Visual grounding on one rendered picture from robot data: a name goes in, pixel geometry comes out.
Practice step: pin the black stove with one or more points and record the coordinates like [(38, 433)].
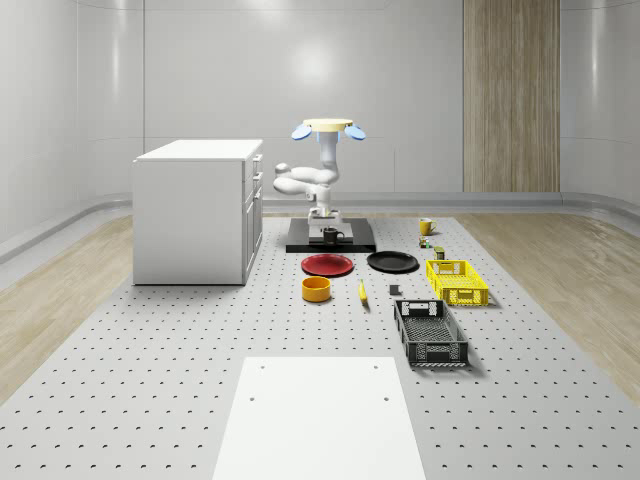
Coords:
[(300, 237)]

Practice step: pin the yellow bowl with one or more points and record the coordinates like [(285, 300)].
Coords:
[(316, 292)]

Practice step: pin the dark grey basket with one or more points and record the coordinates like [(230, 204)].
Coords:
[(440, 350)]

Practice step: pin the puzzle cube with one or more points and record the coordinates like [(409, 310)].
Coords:
[(425, 243)]

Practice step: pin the black plate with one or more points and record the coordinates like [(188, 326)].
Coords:
[(393, 262)]

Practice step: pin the white board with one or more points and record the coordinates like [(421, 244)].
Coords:
[(320, 420)]

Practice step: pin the banana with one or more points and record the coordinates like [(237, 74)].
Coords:
[(363, 292)]

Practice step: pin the red plate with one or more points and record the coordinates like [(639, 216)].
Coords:
[(327, 265)]

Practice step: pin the grey cube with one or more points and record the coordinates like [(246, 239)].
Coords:
[(395, 290)]

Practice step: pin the yellow basket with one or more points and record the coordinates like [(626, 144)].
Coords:
[(462, 295)]

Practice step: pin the white cabinet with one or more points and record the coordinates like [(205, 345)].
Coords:
[(190, 220)]

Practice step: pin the black mug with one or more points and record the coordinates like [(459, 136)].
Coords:
[(330, 237)]

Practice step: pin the yellow mug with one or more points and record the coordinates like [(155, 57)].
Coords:
[(426, 228)]

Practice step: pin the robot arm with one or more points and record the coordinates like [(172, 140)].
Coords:
[(310, 177)]

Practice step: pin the flat-sided can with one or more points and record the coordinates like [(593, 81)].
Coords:
[(438, 253)]

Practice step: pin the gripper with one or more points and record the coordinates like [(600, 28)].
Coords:
[(325, 216)]

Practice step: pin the drone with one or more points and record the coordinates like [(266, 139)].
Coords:
[(327, 124)]

